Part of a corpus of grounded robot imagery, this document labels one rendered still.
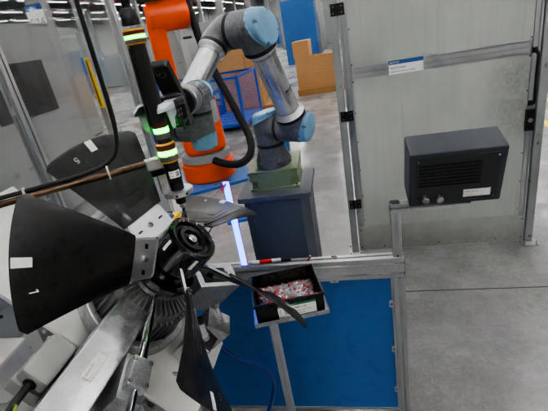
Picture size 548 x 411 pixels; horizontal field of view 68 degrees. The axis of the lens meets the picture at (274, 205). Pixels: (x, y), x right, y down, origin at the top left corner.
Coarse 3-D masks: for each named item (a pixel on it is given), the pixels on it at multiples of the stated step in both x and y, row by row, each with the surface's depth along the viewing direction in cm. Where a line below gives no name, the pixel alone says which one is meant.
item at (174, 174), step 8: (120, 0) 80; (128, 0) 80; (128, 8) 80; (120, 16) 81; (128, 16) 80; (136, 16) 81; (128, 24) 80; (168, 168) 93; (176, 168) 93; (168, 176) 94; (176, 176) 94; (176, 184) 94; (176, 200) 97; (184, 200) 97
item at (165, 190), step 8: (144, 160) 92; (152, 160) 91; (152, 168) 91; (160, 168) 92; (152, 176) 91; (160, 176) 92; (160, 184) 93; (168, 184) 94; (184, 184) 98; (168, 192) 94; (176, 192) 94; (184, 192) 94
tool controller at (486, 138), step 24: (408, 144) 118; (432, 144) 116; (456, 144) 113; (480, 144) 111; (504, 144) 109; (408, 168) 119; (432, 168) 115; (456, 168) 114; (480, 168) 113; (504, 168) 113; (408, 192) 124; (432, 192) 121; (456, 192) 120; (480, 192) 119
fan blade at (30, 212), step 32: (32, 224) 67; (64, 224) 71; (96, 224) 76; (32, 256) 66; (64, 256) 70; (96, 256) 75; (128, 256) 81; (64, 288) 70; (96, 288) 76; (32, 320) 65
